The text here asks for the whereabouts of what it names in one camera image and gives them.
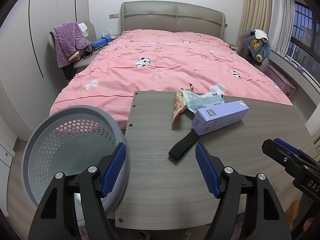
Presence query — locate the purple rectangular box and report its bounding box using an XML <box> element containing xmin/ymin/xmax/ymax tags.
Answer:
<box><xmin>191</xmin><ymin>100</ymin><xmax>249</xmax><ymax>136</ymax></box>

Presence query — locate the light blue tissue packet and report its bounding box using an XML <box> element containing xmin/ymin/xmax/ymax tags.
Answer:
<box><xmin>182</xmin><ymin>85</ymin><xmax>225</xmax><ymax>114</ymax></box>

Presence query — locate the black strap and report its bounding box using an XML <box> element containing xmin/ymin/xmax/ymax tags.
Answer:
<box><xmin>168</xmin><ymin>128</ymin><xmax>201</xmax><ymax>161</ymax></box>

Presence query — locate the brown snack wrapper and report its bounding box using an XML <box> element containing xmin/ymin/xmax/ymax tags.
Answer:
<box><xmin>172</xmin><ymin>83</ymin><xmax>194</xmax><ymax>124</ymax></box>

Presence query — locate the grey perforated trash basket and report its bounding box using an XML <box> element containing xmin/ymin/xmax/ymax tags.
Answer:
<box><xmin>21</xmin><ymin>106</ymin><xmax>127</xmax><ymax>208</ymax></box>

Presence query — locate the pink storage box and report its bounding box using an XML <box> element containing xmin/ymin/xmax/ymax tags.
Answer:
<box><xmin>266</xmin><ymin>65</ymin><xmax>297</xmax><ymax>99</ymax></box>

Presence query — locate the grey wooden board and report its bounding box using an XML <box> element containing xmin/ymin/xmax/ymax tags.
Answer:
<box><xmin>114</xmin><ymin>90</ymin><xmax>312</xmax><ymax>230</ymax></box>

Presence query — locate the right bedside chair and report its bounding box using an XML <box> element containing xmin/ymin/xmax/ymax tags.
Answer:
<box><xmin>237</xmin><ymin>29</ymin><xmax>271</xmax><ymax>68</ymax></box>

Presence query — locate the blue denim jacket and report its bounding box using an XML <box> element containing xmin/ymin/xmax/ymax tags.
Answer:
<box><xmin>245</xmin><ymin>29</ymin><xmax>271</xmax><ymax>63</ymax></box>

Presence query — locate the white sheer curtain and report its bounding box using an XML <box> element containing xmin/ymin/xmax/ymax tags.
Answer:
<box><xmin>268</xmin><ymin>0</ymin><xmax>295</xmax><ymax>57</ymax></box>

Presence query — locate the white wardrobe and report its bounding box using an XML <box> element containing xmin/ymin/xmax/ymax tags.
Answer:
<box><xmin>1</xmin><ymin>0</ymin><xmax>89</xmax><ymax>141</ymax></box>

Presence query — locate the beige curtain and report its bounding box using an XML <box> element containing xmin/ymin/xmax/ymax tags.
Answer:
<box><xmin>238</xmin><ymin>0</ymin><xmax>272</xmax><ymax>36</ymax></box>

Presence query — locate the grey bedside chair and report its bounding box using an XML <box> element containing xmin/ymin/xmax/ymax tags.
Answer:
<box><xmin>48</xmin><ymin>20</ymin><xmax>98</xmax><ymax>69</ymax></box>

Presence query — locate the grey upholstered headboard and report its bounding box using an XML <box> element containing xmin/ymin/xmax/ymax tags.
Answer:
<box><xmin>120</xmin><ymin>1</ymin><xmax>227</xmax><ymax>39</ymax></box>

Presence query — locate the pink bed cover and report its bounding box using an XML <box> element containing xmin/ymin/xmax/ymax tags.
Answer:
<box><xmin>50</xmin><ymin>29</ymin><xmax>291</xmax><ymax>128</ymax></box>

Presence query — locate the purple knitted blanket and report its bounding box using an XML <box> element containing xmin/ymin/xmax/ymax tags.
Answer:
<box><xmin>51</xmin><ymin>21</ymin><xmax>92</xmax><ymax>69</ymax></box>

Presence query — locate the blue device on nightstand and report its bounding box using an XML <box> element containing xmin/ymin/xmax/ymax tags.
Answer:
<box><xmin>91</xmin><ymin>36</ymin><xmax>113</xmax><ymax>49</ymax></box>

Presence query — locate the white jar on chair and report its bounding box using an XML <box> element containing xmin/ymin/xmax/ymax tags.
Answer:
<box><xmin>78</xmin><ymin>23</ymin><xmax>89</xmax><ymax>37</ymax></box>

